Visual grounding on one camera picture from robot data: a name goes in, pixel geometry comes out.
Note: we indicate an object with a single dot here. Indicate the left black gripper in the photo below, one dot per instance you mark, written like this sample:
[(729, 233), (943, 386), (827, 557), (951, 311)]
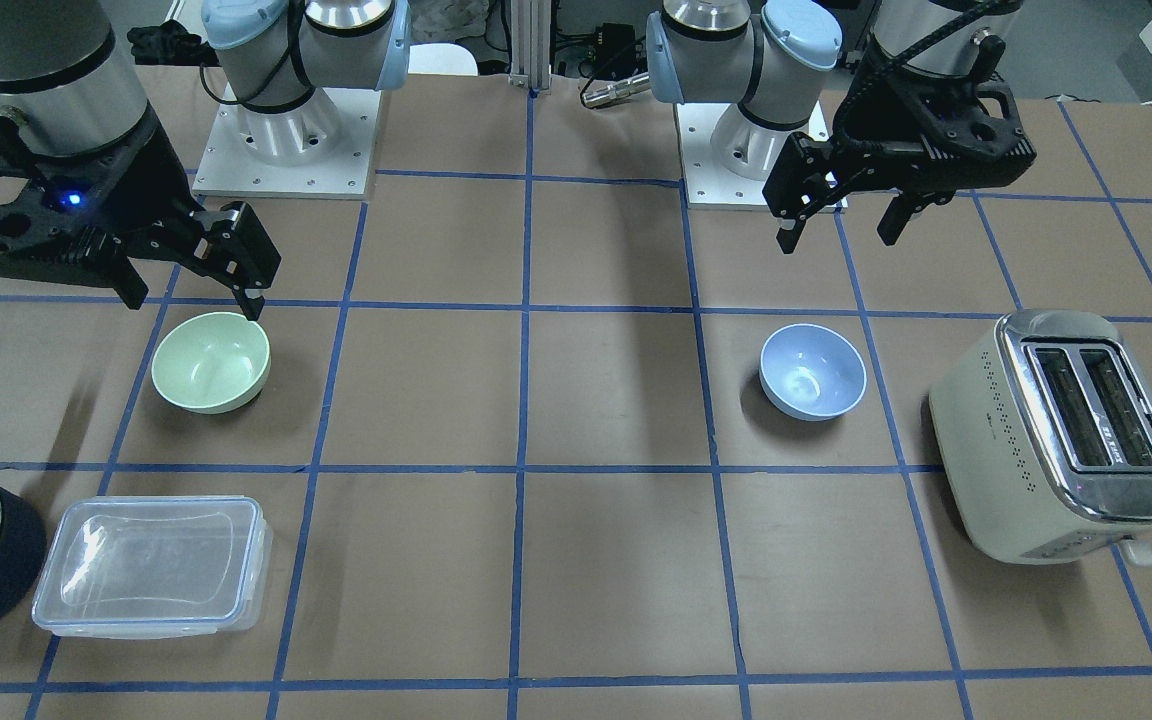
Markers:
[(873, 122)]

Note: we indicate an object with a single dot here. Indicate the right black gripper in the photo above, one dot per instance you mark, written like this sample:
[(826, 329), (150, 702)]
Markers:
[(139, 177)]

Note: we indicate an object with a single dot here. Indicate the green bowl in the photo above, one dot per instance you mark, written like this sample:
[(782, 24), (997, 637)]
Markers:
[(212, 364)]

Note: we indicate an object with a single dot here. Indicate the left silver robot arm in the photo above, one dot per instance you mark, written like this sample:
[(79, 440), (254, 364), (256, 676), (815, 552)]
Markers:
[(772, 64)]

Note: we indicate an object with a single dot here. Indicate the blue bowl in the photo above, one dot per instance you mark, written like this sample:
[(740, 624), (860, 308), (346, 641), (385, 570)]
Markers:
[(812, 373)]

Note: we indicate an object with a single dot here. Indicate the clear plastic food container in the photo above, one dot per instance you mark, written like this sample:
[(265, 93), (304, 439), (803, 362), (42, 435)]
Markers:
[(135, 568)]

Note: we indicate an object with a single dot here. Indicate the cream toaster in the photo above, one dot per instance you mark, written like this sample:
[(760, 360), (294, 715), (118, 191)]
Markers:
[(1045, 432)]

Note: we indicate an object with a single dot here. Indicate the white chair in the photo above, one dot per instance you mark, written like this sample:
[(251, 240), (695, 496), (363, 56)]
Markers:
[(442, 60)]

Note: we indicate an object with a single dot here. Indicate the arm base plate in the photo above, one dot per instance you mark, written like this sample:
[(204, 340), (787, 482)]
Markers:
[(322, 150), (726, 158)]

